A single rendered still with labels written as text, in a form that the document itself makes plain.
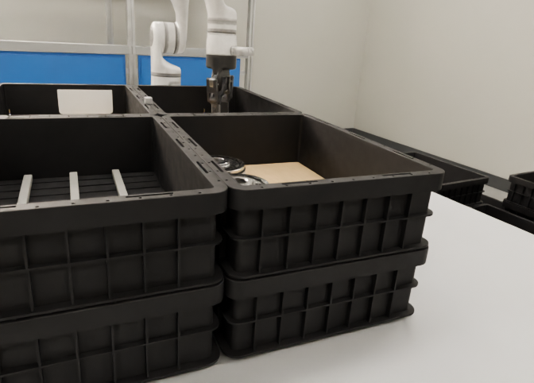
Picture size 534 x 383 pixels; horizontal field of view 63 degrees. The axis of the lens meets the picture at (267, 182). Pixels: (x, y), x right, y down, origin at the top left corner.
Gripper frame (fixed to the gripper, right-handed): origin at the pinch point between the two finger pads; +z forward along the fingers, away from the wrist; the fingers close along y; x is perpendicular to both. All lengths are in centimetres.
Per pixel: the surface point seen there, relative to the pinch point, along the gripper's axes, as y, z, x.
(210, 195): 67, -3, 24
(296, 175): 27.0, 6.2, 25.4
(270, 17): -313, -41, -66
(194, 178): 59, -1, 18
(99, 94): 8.8, -3.0, -28.8
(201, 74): -181, 5, -80
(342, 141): 29.8, -1.7, 33.6
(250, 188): 64, -3, 27
